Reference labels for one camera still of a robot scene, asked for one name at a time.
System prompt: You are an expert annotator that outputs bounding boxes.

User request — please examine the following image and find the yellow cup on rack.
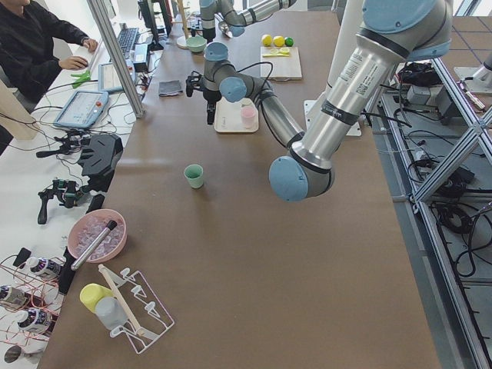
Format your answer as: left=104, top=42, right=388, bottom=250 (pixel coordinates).
left=79, top=283, right=113, bottom=313

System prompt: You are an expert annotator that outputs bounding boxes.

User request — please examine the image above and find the green lime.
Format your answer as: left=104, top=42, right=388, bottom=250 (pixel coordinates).
left=284, top=37, right=294, bottom=47

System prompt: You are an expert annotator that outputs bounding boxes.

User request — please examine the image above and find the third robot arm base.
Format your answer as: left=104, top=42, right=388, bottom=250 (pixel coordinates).
left=454, top=55, right=491, bottom=95

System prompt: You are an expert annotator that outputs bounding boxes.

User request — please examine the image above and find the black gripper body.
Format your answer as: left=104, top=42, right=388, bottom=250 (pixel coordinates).
left=185, top=71, right=220, bottom=104
left=202, top=28, right=214, bottom=42

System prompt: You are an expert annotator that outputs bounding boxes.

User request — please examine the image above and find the white rabbit tray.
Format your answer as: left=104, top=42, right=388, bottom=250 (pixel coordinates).
left=213, top=98, right=259, bottom=134

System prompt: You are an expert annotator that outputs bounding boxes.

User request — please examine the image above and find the person in black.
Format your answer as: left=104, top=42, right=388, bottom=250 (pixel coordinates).
left=0, top=0, right=98, bottom=115

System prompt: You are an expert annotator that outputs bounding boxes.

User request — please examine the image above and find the white wire drying rack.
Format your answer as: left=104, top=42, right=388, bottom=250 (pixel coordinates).
left=98, top=264, right=175, bottom=354

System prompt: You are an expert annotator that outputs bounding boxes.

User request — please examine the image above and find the yellow lemon left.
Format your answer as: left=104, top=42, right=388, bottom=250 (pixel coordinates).
left=272, top=35, right=285, bottom=48

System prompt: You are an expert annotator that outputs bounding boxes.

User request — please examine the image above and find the black monitor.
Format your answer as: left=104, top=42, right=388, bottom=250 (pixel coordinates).
left=138, top=0, right=172, bottom=51

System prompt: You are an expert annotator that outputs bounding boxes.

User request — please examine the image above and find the metal muddler tool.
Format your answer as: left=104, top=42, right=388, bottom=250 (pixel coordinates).
left=70, top=220, right=118, bottom=271

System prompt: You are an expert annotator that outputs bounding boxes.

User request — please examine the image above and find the mint green bowl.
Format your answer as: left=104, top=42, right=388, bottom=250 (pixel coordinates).
left=186, top=35, right=207, bottom=53

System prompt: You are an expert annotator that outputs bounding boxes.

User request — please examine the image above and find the yellow plastic knife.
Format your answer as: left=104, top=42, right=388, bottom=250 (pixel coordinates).
left=261, top=53, right=291, bottom=58

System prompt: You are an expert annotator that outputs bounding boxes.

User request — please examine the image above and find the aluminium frame post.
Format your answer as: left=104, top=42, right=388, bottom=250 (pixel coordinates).
left=87, top=0, right=145, bottom=118

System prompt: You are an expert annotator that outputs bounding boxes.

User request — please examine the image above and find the pink bowl with ice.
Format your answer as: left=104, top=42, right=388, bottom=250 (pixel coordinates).
left=68, top=209, right=128, bottom=264

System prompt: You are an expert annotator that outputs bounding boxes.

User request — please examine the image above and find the grey folded cloth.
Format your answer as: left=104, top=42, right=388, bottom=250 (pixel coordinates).
left=158, top=80, right=183, bottom=97

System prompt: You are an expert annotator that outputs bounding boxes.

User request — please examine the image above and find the wooden mug tree stand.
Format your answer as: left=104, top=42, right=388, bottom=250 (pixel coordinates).
left=175, top=0, right=191, bottom=49

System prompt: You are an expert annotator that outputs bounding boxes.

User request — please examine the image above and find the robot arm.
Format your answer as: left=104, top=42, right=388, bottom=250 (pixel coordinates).
left=199, top=0, right=297, bottom=42
left=186, top=1, right=453, bottom=201

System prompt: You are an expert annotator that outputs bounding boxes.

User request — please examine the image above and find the pink plastic cup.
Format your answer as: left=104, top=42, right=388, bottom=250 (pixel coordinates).
left=240, top=105, right=257, bottom=128

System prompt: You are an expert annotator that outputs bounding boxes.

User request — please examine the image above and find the wooden cutting board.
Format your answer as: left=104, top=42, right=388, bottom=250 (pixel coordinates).
left=260, top=46, right=302, bottom=81

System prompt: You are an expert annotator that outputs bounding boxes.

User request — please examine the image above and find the mint green plastic cup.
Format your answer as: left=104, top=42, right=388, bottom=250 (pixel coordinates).
left=184, top=164, right=204, bottom=189

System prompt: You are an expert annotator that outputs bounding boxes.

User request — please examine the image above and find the clear cup on rack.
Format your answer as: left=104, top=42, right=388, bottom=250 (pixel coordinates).
left=95, top=297, right=128, bottom=330

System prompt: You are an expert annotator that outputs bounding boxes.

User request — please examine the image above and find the black keyboard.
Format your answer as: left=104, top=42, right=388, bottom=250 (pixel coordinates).
left=117, top=28, right=139, bottom=58

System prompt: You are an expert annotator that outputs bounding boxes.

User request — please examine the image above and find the metal scoop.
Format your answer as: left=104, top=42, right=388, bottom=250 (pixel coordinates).
left=218, top=21, right=234, bottom=38

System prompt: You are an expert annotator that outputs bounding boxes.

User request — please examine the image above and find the teach pendant tablet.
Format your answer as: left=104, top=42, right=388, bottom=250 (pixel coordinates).
left=53, top=91, right=109, bottom=129

